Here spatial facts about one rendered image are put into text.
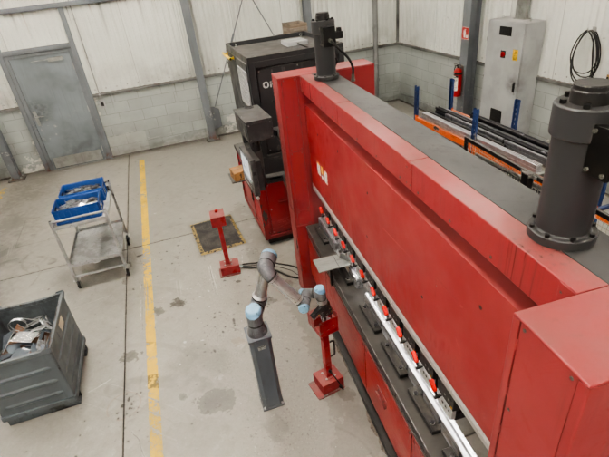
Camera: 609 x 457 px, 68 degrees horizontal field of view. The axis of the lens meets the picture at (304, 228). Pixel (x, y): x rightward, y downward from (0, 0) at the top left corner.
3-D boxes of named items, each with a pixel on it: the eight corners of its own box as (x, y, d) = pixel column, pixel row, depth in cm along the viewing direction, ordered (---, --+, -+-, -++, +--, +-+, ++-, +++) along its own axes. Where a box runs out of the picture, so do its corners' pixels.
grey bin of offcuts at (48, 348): (25, 363, 442) (-8, 307, 405) (90, 345, 455) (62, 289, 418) (6, 431, 376) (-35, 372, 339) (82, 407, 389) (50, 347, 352)
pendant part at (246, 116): (246, 188, 477) (232, 109, 434) (269, 182, 483) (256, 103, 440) (259, 208, 435) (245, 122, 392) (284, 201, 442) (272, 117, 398)
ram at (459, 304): (313, 188, 424) (304, 103, 383) (321, 187, 426) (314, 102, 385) (524, 504, 172) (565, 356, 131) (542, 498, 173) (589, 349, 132)
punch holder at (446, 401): (436, 398, 235) (437, 376, 226) (450, 393, 236) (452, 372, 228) (450, 422, 222) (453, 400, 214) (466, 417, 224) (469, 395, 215)
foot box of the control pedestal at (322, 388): (307, 384, 386) (306, 374, 380) (333, 371, 395) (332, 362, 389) (319, 401, 371) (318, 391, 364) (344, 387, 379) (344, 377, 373)
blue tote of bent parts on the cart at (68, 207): (61, 212, 534) (54, 199, 525) (104, 202, 545) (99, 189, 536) (56, 227, 504) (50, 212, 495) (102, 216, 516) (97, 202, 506)
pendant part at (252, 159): (244, 179, 463) (238, 146, 445) (256, 176, 466) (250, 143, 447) (256, 196, 426) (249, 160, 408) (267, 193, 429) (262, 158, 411)
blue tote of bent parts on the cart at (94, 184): (66, 198, 569) (61, 185, 560) (108, 189, 580) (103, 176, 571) (62, 209, 540) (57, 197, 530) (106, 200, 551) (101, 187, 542)
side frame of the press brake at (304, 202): (299, 284, 506) (270, 72, 388) (370, 267, 521) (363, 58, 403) (304, 296, 485) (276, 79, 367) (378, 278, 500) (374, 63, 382)
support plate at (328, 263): (313, 260, 370) (313, 259, 370) (343, 253, 375) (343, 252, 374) (318, 273, 355) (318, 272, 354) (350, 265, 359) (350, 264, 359)
